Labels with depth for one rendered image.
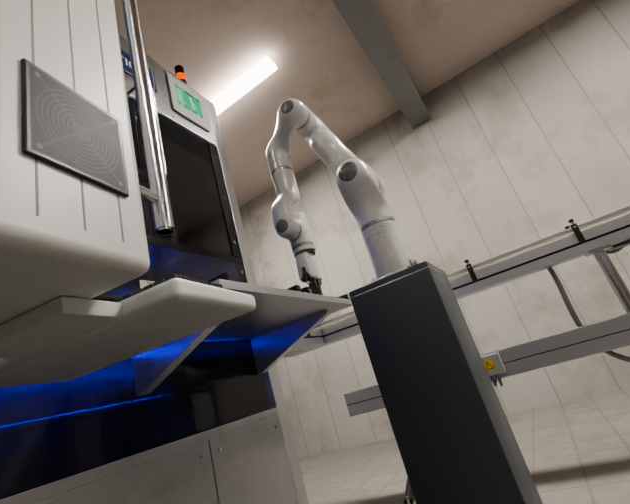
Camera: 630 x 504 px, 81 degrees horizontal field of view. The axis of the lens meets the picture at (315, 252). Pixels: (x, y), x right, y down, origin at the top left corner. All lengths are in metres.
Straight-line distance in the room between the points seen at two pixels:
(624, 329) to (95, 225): 1.94
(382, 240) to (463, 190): 2.68
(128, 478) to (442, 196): 3.37
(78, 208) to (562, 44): 4.17
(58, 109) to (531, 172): 3.60
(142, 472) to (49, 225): 0.77
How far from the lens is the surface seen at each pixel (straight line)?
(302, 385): 4.27
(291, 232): 1.29
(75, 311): 0.51
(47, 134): 0.46
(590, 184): 3.77
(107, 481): 1.03
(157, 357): 1.02
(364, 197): 1.21
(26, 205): 0.40
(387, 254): 1.16
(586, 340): 2.01
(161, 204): 0.56
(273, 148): 1.52
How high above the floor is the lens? 0.63
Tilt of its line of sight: 19 degrees up
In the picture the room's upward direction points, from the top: 17 degrees counter-clockwise
